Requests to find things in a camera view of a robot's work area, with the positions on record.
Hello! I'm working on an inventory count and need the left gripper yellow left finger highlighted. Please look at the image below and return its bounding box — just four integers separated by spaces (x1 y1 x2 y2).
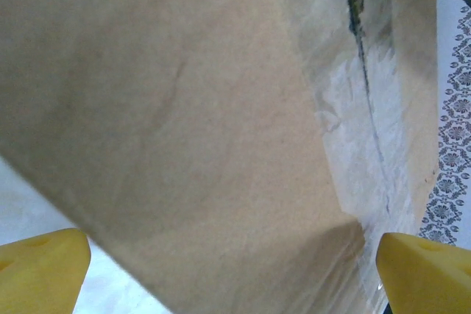
0 228 92 314

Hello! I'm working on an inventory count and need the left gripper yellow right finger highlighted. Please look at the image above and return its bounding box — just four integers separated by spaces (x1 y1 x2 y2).
375 232 471 314

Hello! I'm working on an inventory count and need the taped brown cardboard box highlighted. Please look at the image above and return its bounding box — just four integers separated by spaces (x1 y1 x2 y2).
0 0 442 314

